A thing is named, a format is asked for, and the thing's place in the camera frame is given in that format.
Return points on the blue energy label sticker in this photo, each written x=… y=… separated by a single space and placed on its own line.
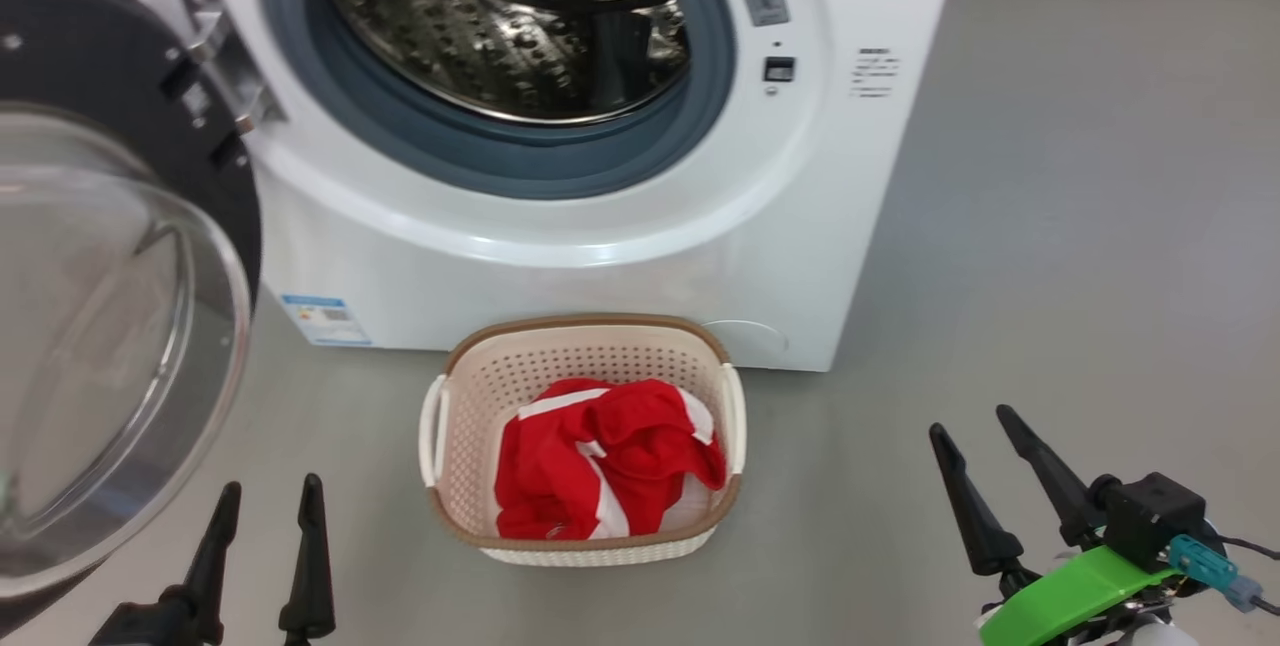
x=325 y=320

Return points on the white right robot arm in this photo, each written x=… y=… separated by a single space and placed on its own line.
x=1160 y=632

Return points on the white front-load washing machine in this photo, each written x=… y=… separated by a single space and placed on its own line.
x=850 y=226

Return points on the round glass washer door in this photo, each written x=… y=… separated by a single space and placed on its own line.
x=100 y=326

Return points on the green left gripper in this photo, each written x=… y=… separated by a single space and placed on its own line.
x=130 y=628

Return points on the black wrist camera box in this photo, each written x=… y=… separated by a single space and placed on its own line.
x=1150 y=516

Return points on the washer drum opening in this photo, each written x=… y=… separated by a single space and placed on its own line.
x=500 y=156

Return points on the red and white garment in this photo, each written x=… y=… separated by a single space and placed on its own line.
x=620 y=446

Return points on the cream perforated laundry basket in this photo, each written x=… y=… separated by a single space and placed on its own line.
x=480 y=406

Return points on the round white filter cover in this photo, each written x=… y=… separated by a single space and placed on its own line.
x=750 y=341

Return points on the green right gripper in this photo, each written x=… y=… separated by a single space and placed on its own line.
x=1080 y=596

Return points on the metal door hinge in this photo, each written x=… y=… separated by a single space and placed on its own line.
x=225 y=56

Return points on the steel washer drum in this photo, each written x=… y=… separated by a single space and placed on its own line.
x=500 y=36

